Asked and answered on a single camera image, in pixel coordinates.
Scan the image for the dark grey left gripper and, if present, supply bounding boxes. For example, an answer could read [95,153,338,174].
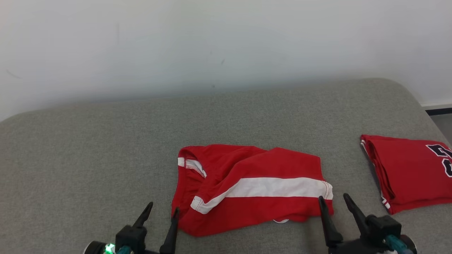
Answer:
[132,202,180,254]

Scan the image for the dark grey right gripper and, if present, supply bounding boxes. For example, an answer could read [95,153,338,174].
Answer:
[318,193,389,254]

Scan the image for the red shirt with white collar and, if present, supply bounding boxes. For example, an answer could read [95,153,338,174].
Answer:
[360,134,452,215]

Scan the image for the red shorts with white stripe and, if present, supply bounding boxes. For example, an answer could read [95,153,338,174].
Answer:
[171,144,334,237]

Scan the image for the grey fabric sofa seat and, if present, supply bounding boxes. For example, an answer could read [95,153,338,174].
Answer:
[0,78,452,254]

